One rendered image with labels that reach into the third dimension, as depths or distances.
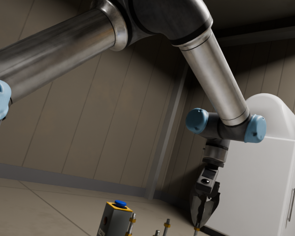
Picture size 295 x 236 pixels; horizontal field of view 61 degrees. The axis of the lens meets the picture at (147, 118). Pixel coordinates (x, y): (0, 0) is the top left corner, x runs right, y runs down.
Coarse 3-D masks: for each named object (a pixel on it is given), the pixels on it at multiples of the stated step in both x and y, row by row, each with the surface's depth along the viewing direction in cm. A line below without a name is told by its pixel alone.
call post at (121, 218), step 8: (104, 208) 85; (112, 208) 80; (104, 216) 83; (112, 216) 79; (120, 216) 81; (128, 216) 82; (112, 224) 79; (120, 224) 81; (128, 224) 82; (104, 232) 80; (112, 232) 79; (120, 232) 81
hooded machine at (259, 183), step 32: (256, 96) 239; (288, 128) 212; (256, 160) 217; (288, 160) 200; (224, 192) 227; (256, 192) 209; (288, 192) 195; (224, 224) 218; (256, 224) 201; (288, 224) 201
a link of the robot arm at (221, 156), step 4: (204, 148) 85; (208, 148) 82; (212, 148) 81; (216, 148) 81; (220, 148) 80; (204, 152) 84; (208, 152) 82; (212, 152) 81; (216, 152) 80; (220, 152) 80; (224, 152) 81; (204, 156) 83; (208, 156) 81; (212, 156) 80; (216, 156) 80; (220, 156) 80; (224, 156) 81; (216, 160) 80; (220, 160) 80; (224, 160) 81
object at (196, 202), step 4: (196, 196) 80; (196, 200) 80; (200, 200) 79; (192, 204) 80; (196, 204) 79; (200, 204) 80; (192, 208) 79; (196, 208) 79; (192, 212) 79; (196, 212) 79; (192, 216) 79; (196, 216) 79; (192, 220) 79; (196, 220) 78
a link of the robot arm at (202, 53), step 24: (144, 0) 47; (168, 0) 46; (192, 0) 47; (144, 24) 51; (168, 24) 48; (192, 24) 47; (192, 48) 51; (216, 48) 53; (216, 72) 55; (216, 96) 59; (240, 96) 61; (240, 120) 63; (264, 120) 66
